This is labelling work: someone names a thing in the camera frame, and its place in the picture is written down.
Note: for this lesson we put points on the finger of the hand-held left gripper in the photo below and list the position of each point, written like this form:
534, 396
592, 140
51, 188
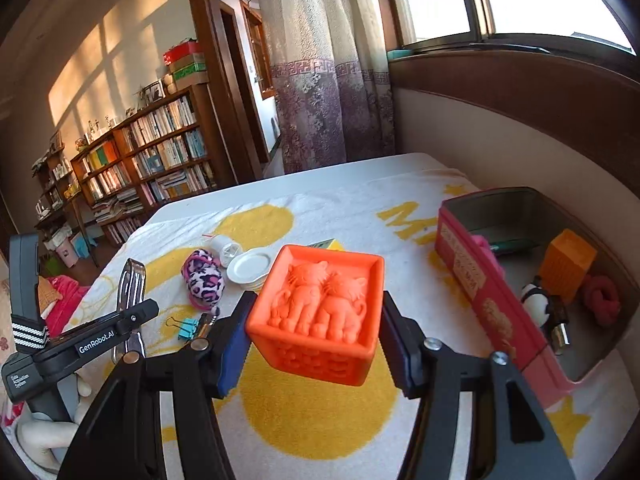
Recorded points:
135, 316

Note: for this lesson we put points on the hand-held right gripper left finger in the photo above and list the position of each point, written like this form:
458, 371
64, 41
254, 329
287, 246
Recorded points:
235, 360

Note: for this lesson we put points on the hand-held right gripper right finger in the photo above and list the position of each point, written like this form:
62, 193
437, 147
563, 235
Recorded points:
400, 355

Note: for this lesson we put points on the metal fork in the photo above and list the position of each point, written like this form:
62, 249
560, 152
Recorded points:
131, 285

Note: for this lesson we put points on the teal binder clip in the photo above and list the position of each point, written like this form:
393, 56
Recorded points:
189, 329

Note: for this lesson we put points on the pink leopard print pouch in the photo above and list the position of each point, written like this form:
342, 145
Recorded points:
205, 282

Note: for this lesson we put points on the orange-red tiger relief cube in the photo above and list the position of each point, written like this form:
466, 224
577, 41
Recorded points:
315, 310

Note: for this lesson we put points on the pink tin container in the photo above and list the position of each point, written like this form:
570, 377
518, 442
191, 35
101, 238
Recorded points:
480, 280

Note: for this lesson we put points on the pink soft toy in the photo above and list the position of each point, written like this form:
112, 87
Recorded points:
482, 247

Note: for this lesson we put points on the black silver flash drive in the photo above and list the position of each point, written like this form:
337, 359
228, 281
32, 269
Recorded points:
560, 325

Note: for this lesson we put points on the light orange square relief block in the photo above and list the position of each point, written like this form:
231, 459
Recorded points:
567, 265

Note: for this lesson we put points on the person's left hand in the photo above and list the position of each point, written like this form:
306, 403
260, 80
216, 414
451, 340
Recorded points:
42, 437

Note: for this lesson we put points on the red blanket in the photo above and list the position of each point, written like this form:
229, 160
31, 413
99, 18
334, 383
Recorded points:
62, 292

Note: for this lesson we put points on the pink storage bin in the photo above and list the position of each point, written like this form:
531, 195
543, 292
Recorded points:
66, 255

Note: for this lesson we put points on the blue plastic stool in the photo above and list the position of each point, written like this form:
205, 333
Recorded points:
81, 245

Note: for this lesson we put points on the white plastic lid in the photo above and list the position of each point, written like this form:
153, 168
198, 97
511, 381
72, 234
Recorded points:
247, 267

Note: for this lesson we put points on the dark wooden display shelf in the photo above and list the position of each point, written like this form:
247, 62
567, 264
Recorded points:
55, 185

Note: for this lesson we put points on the wooden bookshelf with books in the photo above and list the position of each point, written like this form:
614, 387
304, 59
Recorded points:
150, 160

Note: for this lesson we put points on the white yellow printed towel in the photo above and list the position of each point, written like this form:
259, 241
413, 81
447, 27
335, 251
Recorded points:
325, 210

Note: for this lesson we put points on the stack of red green boxes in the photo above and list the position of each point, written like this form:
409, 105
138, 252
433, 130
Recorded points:
185, 65

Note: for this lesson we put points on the teal object on windowsill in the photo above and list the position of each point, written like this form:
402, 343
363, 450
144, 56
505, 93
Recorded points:
400, 53

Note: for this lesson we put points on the cream purple patterned curtain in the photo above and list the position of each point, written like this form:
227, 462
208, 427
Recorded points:
325, 60

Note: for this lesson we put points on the picture frame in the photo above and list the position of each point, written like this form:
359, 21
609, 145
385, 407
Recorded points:
156, 90

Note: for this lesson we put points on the dark wooden door frame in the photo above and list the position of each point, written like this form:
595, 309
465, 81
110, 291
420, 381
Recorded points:
210, 60

